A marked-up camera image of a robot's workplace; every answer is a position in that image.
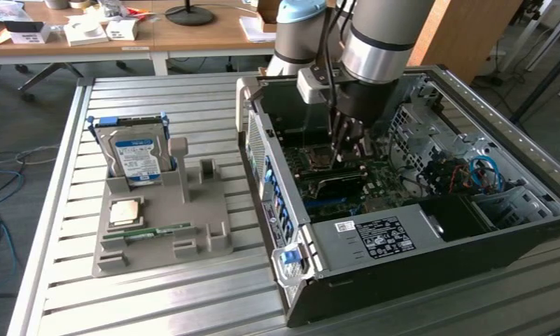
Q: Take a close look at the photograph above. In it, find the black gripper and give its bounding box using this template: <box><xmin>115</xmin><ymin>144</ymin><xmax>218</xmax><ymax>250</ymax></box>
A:
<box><xmin>328</xmin><ymin>78</ymin><xmax>400</xmax><ymax>127</ymax></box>

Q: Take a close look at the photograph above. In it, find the blue disk wire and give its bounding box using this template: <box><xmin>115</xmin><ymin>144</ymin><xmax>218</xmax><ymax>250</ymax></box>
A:
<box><xmin>468</xmin><ymin>154</ymin><xmax>506</xmax><ymax>193</ymax></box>

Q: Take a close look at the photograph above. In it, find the white box with tape roll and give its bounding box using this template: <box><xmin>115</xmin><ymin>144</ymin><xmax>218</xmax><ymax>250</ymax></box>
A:
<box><xmin>63</xmin><ymin>15</ymin><xmax>110</xmax><ymax>48</ymax></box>

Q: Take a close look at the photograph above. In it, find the grey power supply unit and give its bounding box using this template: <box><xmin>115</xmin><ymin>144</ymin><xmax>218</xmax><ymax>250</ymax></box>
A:
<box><xmin>306</xmin><ymin>204</ymin><xmax>444</xmax><ymax>273</ymax></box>

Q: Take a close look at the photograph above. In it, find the hard disk in blue caddy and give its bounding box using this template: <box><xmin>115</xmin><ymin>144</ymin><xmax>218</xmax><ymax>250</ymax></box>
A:
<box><xmin>86</xmin><ymin>111</ymin><xmax>175</xmax><ymax>189</ymax></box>

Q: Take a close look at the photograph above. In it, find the white box with black lid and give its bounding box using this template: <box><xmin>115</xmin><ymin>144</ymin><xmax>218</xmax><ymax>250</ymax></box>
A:
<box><xmin>2</xmin><ymin>20</ymin><xmax>53</xmax><ymax>46</ymax></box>

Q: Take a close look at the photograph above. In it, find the white paper stack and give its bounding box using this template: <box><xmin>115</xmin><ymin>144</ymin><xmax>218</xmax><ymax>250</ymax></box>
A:
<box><xmin>237</xmin><ymin>15</ymin><xmax>278</xmax><ymax>44</ymax></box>

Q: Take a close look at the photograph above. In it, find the blue plastic case latch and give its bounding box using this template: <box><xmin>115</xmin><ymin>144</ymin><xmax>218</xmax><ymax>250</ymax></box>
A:
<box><xmin>281</xmin><ymin>248</ymin><xmax>302</xmax><ymax>268</ymax></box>

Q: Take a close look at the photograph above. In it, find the silver chipset heatsink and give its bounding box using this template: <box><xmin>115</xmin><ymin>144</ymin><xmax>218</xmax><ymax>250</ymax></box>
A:
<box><xmin>362</xmin><ymin>199</ymin><xmax>389</xmax><ymax>214</ymax></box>

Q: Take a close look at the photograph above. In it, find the metal CPU socket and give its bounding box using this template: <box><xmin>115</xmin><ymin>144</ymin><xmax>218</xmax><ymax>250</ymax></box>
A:
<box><xmin>298</xmin><ymin>145</ymin><xmax>336</xmax><ymax>172</ymax></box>

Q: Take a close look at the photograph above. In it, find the blue floor cable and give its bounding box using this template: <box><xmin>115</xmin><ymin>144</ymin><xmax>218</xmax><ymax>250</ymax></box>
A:
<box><xmin>0</xmin><ymin>153</ymin><xmax>26</xmax><ymax>301</ymax></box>

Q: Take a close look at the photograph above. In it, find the open black PC case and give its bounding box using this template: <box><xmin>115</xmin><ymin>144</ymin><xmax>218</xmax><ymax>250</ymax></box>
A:
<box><xmin>234</xmin><ymin>64</ymin><xmax>560</xmax><ymax>329</ymax></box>

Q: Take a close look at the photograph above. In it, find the black camera cable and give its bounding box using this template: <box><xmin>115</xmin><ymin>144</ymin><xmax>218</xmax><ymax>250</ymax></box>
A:
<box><xmin>321</xmin><ymin>5</ymin><xmax>344</xmax><ymax>110</ymax></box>

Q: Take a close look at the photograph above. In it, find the green RAM stick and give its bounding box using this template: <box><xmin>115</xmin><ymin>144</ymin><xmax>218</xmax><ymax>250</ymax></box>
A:
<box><xmin>102</xmin><ymin>223</ymin><xmax>193</xmax><ymax>242</ymax></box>

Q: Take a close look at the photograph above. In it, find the black round lamp base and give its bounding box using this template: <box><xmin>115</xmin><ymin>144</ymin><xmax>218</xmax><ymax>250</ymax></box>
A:
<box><xmin>162</xmin><ymin>0</ymin><xmax>216</xmax><ymax>27</ymax></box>

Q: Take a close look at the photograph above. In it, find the green motherboard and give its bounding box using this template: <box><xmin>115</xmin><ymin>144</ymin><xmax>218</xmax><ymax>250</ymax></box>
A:
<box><xmin>278</xmin><ymin>138</ymin><xmax>425</xmax><ymax>225</ymax></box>

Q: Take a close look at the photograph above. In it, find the small white carton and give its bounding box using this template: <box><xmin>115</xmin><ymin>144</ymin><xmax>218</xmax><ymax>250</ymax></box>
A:
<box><xmin>105</xmin><ymin>18</ymin><xmax>139</xmax><ymax>42</ymax></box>

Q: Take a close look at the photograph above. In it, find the green graphics card black cooler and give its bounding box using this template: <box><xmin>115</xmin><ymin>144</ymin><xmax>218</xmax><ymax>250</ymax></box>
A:
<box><xmin>306</xmin><ymin>171</ymin><xmax>370</xmax><ymax>203</ymax></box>

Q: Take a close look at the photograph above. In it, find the wooden cabinet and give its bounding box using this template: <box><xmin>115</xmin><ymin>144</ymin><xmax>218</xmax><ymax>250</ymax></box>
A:
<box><xmin>406</xmin><ymin>0</ymin><xmax>526</xmax><ymax>85</ymax></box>

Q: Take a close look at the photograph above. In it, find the grey plastic parts rack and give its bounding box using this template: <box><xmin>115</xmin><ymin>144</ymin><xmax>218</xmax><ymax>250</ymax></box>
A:
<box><xmin>90</xmin><ymin>136</ymin><xmax>237</xmax><ymax>279</ymax></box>

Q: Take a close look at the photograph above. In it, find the silver CPU chip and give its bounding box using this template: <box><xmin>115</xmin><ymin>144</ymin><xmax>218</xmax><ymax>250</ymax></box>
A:
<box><xmin>107</xmin><ymin>199</ymin><xmax>141</xmax><ymax>225</ymax></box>

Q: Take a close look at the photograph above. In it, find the blue expansion slot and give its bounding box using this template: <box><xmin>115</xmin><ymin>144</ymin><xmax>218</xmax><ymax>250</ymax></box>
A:
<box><xmin>305</xmin><ymin>197</ymin><xmax>353</xmax><ymax>209</ymax></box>

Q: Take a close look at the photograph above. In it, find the white floor cable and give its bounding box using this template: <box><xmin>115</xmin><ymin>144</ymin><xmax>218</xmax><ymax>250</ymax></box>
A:
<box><xmin>0</xmin><ymin>144</ymin><xmax>61</xmax><ymax>166</ymax></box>

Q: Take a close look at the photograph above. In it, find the black chair base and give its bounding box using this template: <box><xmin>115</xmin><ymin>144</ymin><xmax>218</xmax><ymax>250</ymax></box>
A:
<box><xmin>15</xmin><ymin>61</ymin><xmax>86</xmax><ymax>104</ymax></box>

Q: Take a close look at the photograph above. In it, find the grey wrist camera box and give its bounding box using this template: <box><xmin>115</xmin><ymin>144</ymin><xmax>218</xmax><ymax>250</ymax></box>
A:
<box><xmin>296</xmin><ymin>67</ymin><xmax>345</xmax><ymax>105</ymax></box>

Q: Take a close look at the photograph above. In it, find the wooden desk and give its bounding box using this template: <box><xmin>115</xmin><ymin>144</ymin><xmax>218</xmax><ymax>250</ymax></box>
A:
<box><xmin>0</xmin><ymin>0</ymin><xmax>281</xmax><ymax>77</ymax></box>

